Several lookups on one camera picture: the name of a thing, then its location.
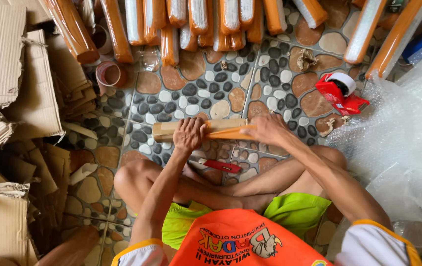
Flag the person's right hand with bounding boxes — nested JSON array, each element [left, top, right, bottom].
[[240, 114, 293, 149]]

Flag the pale cardboard strip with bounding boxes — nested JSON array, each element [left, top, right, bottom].
[[69, 163, 99, 186], [62, 121, 99, 140]]

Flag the lime green shorts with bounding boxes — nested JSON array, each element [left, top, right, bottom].
[[161, 192, 333, 250]]

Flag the red tape dispenser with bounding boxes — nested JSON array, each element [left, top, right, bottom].
[[315, 73, 370, 116]]

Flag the white tape roll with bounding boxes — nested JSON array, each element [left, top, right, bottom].
[[325, 72, 357, 97]]

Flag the torn pale paper scrap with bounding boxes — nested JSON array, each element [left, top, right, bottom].
[[320, 115, 351, 137]]

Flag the person's left hand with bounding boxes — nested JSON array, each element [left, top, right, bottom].
[[173, 117, 209, 152]]

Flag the heap of orange wrapped packages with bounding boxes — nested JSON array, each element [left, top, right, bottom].
[[44, 0, 422, 80]]

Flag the heap of brown cardboard sheets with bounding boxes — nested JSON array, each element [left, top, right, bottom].
[[0, 0, 101, 266]]

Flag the cardboard-wrapped orange package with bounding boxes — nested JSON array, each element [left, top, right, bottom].
[[152, 118, 258, 143]]

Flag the red utility knife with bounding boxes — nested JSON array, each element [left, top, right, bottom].
[[203, 159, 242, 174]]

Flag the heap of clear bubble wrap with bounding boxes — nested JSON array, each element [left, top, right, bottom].
[[325, 31, 422, 249]]

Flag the person's legs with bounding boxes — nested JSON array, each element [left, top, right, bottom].
[[113, 145, 348, 215]]

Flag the orange printed shirt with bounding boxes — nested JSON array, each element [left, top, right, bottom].
[[110, 208, 422, 266]]

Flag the crumpled brown paper scrap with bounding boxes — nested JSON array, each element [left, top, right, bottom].
[[296, 48, 319, 72]]

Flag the small clear plastic bag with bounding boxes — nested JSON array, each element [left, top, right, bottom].
[[140, 50, 160, 73]]

